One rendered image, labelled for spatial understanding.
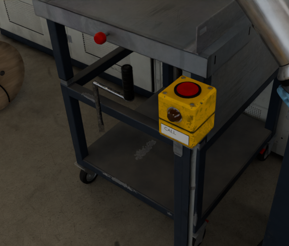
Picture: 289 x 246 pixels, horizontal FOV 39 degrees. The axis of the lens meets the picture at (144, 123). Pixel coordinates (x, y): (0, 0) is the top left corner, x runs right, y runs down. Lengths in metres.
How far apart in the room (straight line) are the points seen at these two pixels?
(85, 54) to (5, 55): 0.46
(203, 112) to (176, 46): 0.29
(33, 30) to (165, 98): 2.05
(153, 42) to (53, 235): 0.94
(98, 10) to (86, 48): 1.20
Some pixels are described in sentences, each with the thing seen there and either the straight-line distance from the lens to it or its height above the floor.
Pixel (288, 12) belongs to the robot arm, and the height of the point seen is 1.02.
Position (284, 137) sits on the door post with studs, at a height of 0.11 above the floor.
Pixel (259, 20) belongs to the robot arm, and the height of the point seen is 1.00.
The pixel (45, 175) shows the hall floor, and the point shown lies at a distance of 1.90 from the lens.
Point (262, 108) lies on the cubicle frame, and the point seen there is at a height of 0.22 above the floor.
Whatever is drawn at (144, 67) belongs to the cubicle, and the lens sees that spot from 2.11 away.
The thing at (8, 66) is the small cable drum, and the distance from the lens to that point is 2.27.
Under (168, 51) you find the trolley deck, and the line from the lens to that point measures 1.01.
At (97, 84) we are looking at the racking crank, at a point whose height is 0.65.
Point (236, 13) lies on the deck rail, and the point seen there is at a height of 0.87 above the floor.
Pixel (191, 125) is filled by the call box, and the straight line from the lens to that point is 0.74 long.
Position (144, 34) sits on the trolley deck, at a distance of 1.05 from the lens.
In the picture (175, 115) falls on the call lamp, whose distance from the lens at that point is 0.73.
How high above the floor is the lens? 1.34
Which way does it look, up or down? 40 degrees down
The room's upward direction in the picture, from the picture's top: 3 degrees counter-clockwise
